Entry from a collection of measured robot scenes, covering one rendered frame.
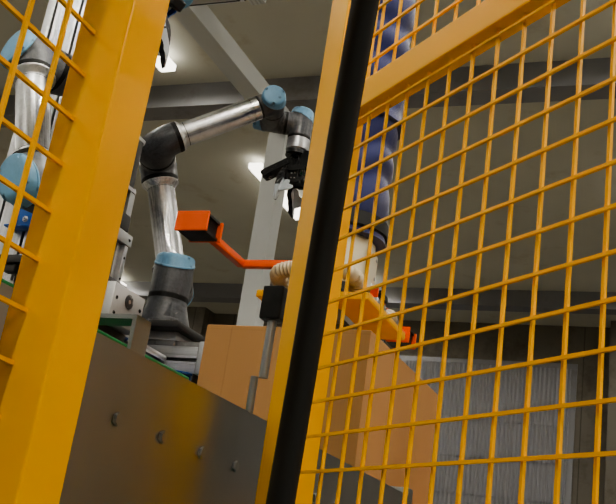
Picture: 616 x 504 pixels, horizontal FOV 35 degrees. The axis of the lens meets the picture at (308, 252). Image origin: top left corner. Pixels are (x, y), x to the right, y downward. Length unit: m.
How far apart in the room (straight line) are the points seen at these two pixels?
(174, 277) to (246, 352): 0.65
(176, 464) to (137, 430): 0.09
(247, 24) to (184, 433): 5.83
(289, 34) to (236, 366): 4.82
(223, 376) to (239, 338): 0.09
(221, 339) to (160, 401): 1.19
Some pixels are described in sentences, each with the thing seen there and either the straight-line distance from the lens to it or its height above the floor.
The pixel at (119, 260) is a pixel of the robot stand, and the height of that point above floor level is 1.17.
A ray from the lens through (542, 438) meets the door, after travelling 12.17.
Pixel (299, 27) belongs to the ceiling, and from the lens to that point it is 6.73.
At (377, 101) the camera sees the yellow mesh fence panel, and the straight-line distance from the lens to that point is 1.21.
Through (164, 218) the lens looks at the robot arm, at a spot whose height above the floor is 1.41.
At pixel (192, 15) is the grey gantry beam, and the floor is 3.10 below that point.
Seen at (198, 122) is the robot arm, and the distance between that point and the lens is 2.99.
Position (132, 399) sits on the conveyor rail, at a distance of 0.99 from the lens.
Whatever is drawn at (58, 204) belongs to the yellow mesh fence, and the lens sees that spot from 0.77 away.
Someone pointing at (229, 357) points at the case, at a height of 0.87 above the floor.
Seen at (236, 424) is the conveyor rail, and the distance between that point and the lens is 1.20.
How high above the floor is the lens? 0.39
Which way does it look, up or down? 19 degrees up
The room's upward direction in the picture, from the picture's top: 9 degrees clockwise
